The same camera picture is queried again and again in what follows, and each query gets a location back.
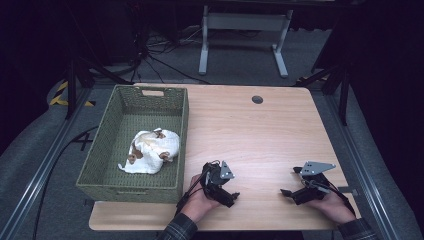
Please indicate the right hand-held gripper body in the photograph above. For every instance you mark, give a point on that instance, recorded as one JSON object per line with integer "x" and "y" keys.
{"x": 313, "y": 193}

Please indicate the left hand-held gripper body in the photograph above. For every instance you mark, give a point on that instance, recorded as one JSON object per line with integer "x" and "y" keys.
{"x": 213, "y": 176}

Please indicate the white cloth with bear print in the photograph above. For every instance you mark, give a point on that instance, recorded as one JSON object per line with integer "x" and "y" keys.
{"x": 150, "y": 153}

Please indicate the green woven basket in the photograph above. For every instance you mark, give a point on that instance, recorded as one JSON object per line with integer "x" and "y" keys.
{"x": 140, "y": 116}

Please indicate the person's right hand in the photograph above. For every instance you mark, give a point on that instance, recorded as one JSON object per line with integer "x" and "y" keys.
{"x": 336, "y": 208}

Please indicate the person's left hand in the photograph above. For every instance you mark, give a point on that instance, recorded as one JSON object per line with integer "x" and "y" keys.
{"x": 195, "y": 203}

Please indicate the grey tape strip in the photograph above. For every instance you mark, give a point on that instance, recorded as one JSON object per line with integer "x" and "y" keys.
{"x": 348, "y": 191}

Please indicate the grey round table grommet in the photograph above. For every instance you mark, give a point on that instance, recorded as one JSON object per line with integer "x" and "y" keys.
{"x": 257, "y": 99}

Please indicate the black tripod stand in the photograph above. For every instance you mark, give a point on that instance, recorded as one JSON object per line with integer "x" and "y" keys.
{"x": 71, "y": 86}
{"x": 343, "y": 90}

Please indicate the yellow black hazard tape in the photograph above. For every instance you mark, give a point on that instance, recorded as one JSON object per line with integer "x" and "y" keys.
{"x": 60, "y": 98}

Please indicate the aluminium rail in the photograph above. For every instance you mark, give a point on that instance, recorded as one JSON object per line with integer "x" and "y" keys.
{"x": 40, "y": 173}
{"x": 363, "y": 173}

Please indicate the white metal desk frame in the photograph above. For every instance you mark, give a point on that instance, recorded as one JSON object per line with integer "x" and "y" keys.
{"x": 245, "y": 21}

